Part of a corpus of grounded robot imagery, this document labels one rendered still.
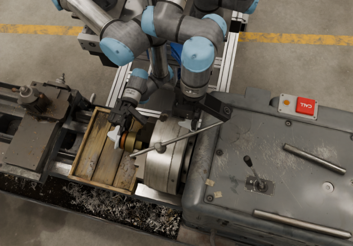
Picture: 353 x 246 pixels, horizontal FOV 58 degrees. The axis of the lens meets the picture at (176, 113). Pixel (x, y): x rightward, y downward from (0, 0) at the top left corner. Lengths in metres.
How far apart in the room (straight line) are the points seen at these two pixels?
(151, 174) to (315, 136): 0.58
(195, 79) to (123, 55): 0.39
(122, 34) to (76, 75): 1.75
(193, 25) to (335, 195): 0.69
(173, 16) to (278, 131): 0.55
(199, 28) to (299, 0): 2.49
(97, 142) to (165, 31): 0.83
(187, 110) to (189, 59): 0.20
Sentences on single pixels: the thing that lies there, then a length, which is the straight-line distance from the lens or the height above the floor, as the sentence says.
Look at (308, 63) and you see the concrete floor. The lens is 2.89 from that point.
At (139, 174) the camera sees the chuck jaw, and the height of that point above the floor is 1.10.
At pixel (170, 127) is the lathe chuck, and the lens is 1.15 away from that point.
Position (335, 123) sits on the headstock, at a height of 1.25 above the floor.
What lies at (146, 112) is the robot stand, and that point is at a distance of 2.31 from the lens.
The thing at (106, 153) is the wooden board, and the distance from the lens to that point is 1.53.
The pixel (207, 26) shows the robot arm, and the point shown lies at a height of 1.65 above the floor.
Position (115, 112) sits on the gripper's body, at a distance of 1.33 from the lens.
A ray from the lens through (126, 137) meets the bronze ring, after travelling 1.28.
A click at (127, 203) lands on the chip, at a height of 0.57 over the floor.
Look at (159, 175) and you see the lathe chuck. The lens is 1.16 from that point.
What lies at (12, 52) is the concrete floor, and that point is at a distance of 3.21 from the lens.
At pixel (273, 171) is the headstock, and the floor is 1.25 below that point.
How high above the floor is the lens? 2.30
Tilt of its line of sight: 66 degrees down
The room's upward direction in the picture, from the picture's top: 6 degrees counter-clockwise
